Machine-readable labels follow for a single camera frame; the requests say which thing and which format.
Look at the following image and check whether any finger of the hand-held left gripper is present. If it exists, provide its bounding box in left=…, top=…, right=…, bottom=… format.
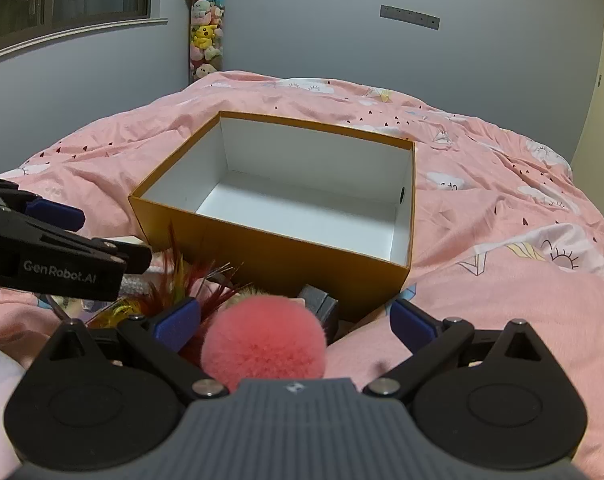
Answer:
left=0, top=175, right=86, bottom=234
left=42, top=231, right=154, bottom=276

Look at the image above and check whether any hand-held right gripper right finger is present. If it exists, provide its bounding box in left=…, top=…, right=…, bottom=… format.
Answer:
left=363, top=299, right=559, bottom=404

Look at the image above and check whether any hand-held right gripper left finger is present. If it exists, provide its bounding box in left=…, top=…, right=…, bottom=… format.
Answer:
left=32, top=299, right=229, bottom=401

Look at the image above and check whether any colourful feather toy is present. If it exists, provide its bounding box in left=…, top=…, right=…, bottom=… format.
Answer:
left=89, top=222, right=253, bottom=361

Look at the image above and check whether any pink fluffy pom-pom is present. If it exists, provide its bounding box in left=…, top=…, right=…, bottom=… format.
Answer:
left=200, top=296, right=329, bottom=393

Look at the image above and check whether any orange cardboard box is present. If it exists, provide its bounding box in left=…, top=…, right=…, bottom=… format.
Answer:
left=128, top=110, right=416, bottom=322

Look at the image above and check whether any clear plastic packet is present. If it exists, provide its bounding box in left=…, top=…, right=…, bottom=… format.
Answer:
left=42, top=275, right=148, bottom=322

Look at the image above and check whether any small grey box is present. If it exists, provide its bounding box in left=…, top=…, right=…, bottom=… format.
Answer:
left=297, top=284, right=340, bottom=341

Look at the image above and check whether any pink printed blanket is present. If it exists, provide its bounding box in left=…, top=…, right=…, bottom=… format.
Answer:
left=0, top=70, right=604, bottom=480

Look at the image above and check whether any clear tube of plush toys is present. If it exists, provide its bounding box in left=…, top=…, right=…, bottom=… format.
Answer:
left=186, top=0, right=227, bottom=86

